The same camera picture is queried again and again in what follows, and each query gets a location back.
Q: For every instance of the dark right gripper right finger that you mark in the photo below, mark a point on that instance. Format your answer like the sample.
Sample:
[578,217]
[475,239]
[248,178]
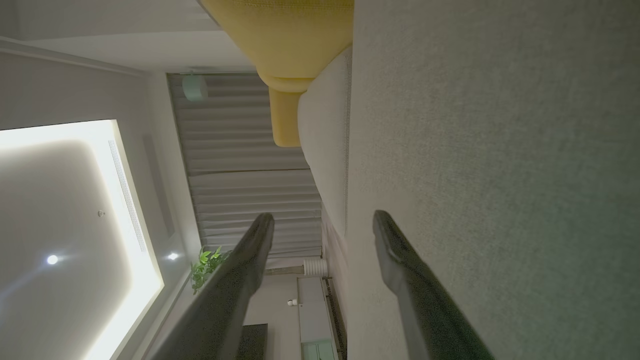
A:
[430,325]

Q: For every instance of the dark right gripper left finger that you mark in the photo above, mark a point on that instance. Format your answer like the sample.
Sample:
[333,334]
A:
[220,320]

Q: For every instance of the dark flat television screen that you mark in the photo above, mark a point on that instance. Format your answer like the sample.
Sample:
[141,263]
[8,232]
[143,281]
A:
[252,345]

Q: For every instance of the round ceiling spotlight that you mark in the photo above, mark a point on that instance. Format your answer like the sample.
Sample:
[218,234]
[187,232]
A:
[52,259]
[172,256]

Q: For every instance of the white low cabinet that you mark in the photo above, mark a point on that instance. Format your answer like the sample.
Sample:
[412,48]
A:
[312,315]

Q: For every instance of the green plant in white pot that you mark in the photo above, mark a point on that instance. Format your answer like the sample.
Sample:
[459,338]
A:
[316,267]

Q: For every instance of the grey pleated window curtain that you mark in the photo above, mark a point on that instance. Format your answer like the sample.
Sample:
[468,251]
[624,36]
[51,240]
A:
[240,150]

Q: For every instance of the grey and yellow sofa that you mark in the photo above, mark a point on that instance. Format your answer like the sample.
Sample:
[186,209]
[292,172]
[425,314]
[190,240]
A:
[500,150]

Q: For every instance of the grey sofa seat cushion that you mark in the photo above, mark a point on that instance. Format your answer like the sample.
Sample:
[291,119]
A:
[325,140]

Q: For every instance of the yellow sofa backrest cushion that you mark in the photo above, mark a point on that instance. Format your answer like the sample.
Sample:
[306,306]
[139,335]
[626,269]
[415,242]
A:
[285,35]
[286,120]

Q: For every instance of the round white ceiling device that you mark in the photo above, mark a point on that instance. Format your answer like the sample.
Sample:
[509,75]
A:
[195,89]

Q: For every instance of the small white security camera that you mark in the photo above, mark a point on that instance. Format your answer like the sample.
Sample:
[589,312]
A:
[292,302]

